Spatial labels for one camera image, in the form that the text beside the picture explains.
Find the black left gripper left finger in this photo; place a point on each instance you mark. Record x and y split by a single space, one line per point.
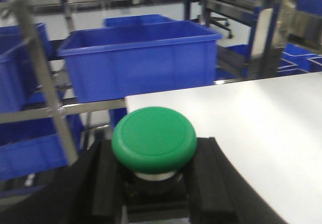
86 192

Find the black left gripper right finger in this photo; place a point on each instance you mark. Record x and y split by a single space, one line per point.
218 193

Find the green push button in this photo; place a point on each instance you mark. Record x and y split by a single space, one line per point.
153 144

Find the blue bin on lower shelf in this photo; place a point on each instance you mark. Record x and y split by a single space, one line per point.
115 62

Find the blue bin behind lower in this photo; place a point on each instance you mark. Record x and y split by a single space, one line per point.
136 20

